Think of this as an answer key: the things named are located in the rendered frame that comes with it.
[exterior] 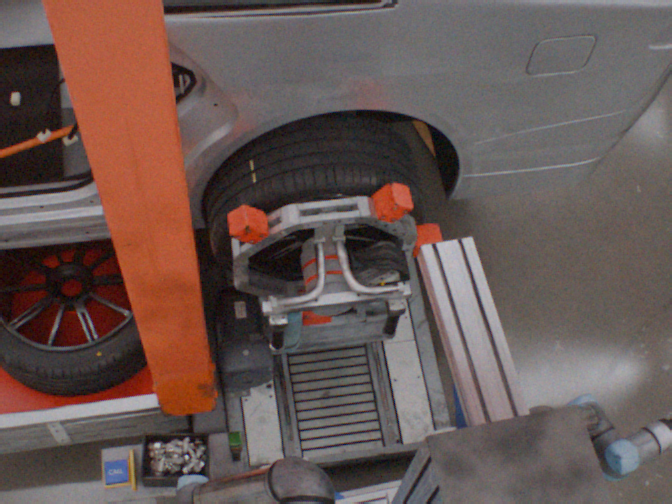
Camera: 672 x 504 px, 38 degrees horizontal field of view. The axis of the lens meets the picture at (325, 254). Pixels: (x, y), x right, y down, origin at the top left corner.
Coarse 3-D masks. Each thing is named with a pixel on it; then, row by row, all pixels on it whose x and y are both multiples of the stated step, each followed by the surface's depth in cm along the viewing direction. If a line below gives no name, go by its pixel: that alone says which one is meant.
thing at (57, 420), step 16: (112, 400) 314; (128, 400) 315; (144, 400) 315; (0, 416) 310; (16, 416) 310; (32, 416) 311; (48, 416) 311; (64, 416) 311; (80, 416) 312; (96, 416) 313; (112, 416) 316; (128, 416) 318; (144, 416) 320; (160, 416) 323; (176, 416) 325; (0, 432) 313; (16, 432) 314; (32, 432) 317; (48, 432) 319; (64, 432) 320
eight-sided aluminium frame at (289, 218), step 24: (288, 216) 266; (312, 216) 266; (336, 216) 267; (360, 216) 267; (408, 216) 284; (264, 240) 271; (408, 240) 285; (240, 264) 282; (408, 264) 301; (240, 288) 296; (264, 288) 301; (288, 288) 311
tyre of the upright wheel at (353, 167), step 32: (288, 128) 273; (320, 128) 273; (352, 128) 276; (384, 128) 283; (224, 160) 281; (256, 160) 272; (288, 160) 269; (320, 160) 268; (352, 160) 270; (384, 160) 275; (224, 192) 280; (256, 192) 269; (288, 192) 266; (320, 192) 269; (352, 192) 272; (416, 192) 282; (224, 224) 278; (416, 224) 295; (224, 256) 294
